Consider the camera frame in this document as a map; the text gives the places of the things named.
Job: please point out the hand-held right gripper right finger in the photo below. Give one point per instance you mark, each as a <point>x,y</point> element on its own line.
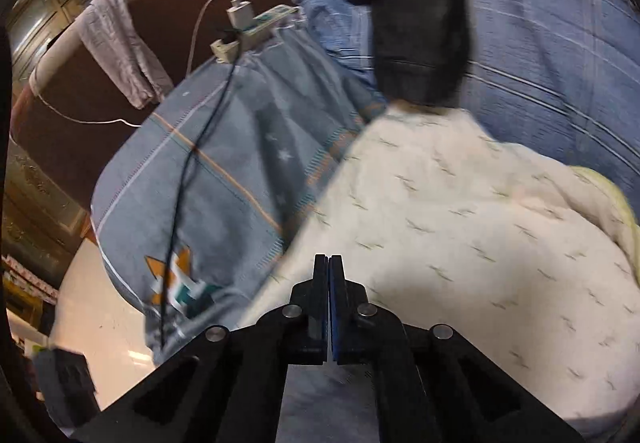
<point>334,323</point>

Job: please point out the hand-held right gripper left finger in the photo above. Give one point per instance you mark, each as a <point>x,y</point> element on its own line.
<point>320,313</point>

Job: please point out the cream leaf print blanket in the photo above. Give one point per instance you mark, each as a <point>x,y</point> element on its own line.
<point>450,248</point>

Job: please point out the grey-blue star print bedsheet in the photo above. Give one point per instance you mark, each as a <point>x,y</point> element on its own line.
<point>225,123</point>

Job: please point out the white power strip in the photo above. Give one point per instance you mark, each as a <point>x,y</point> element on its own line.
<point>262,23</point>

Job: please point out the carved wooden furniture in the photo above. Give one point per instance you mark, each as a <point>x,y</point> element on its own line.
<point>35,203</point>

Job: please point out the black fur collar jacket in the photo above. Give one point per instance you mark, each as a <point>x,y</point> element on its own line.
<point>420,23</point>

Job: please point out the white charger block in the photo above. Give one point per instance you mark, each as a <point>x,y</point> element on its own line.
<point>240,15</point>

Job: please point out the pale pink towel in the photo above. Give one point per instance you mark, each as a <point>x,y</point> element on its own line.
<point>120,48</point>

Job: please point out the blue plaid pillow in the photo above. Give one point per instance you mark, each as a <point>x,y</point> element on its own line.
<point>525,48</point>

